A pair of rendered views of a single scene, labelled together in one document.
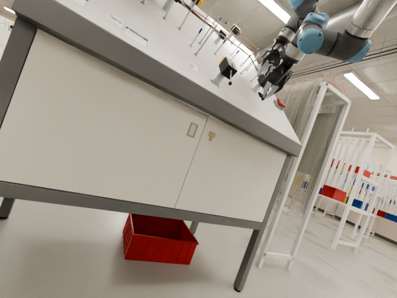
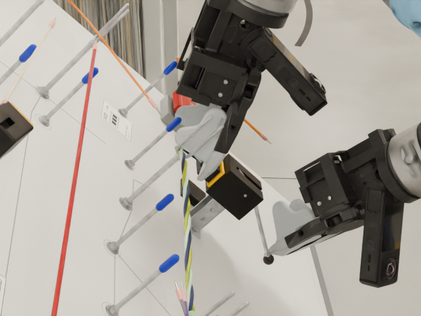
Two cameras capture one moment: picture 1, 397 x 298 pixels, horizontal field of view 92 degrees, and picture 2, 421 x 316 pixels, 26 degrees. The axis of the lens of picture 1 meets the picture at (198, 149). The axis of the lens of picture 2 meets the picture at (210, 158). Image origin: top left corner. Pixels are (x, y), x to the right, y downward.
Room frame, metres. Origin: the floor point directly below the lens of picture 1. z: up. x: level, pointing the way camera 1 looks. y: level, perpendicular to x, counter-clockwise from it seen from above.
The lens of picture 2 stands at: (0.62, 0.61, 1.69)
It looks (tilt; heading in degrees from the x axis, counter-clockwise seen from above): 31 degrees down; 297
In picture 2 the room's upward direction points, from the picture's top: straight up
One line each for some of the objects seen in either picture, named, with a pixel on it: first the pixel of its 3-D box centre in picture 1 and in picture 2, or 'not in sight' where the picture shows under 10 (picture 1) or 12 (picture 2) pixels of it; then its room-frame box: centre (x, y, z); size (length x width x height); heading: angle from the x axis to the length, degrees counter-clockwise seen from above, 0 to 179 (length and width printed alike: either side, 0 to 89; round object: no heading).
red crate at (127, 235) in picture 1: (158, 236); not in sight; (1.19, 0.04, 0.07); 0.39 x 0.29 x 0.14; 114
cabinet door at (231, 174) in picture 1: (238, 176); not in sight; (0.91, -0.22, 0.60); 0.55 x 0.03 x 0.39; 121
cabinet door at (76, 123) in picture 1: (120, 138); not in sight; (0.63, 0.25, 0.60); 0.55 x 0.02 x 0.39; 121
